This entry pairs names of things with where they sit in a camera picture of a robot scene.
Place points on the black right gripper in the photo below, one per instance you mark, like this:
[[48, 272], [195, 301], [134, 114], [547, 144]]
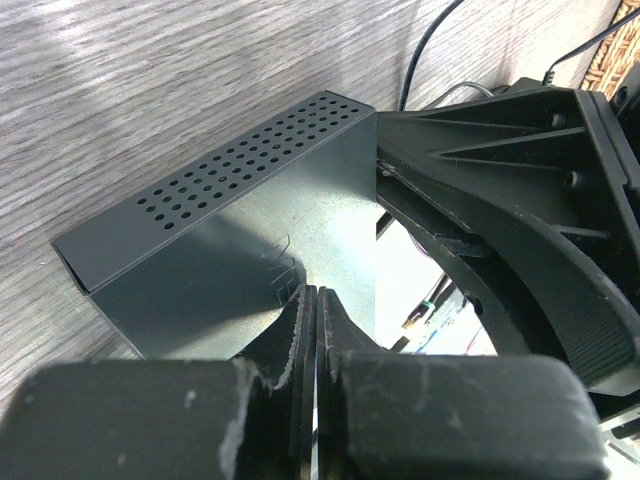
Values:
[[529, 200]]

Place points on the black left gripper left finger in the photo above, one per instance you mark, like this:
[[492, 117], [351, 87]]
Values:
[[248, 417]]

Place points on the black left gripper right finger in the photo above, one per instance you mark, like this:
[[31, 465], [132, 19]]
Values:
[[385, 415]]

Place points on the black network switch box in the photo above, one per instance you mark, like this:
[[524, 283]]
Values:
[[198, 264]]

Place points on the wicker basket with cloth liner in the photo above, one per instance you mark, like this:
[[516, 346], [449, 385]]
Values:
[[613, 60]]

